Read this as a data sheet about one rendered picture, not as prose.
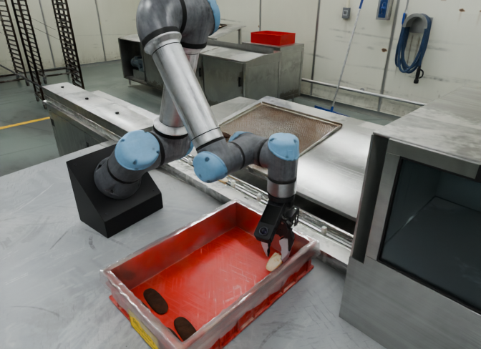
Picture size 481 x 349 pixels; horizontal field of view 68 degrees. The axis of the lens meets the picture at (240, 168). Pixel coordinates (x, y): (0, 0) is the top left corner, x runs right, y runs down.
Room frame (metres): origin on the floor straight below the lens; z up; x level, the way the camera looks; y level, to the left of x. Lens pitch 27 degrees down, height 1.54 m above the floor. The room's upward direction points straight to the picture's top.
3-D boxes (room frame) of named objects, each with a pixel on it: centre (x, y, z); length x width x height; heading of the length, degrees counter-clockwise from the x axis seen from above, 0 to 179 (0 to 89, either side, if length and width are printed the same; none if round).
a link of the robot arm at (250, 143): (0.85, -0.02, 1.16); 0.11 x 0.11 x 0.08; 50
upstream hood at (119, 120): (2.12, 0.90, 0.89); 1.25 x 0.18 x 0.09; 44
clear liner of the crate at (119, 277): (0.72, 0.06, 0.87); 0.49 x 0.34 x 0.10; 136
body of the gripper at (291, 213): (0.81, -0.11, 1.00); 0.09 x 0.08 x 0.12; 150
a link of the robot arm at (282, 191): (0.80, -0.10, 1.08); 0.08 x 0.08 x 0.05
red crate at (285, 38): (5.12, -0.44, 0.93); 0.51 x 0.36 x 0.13; 48
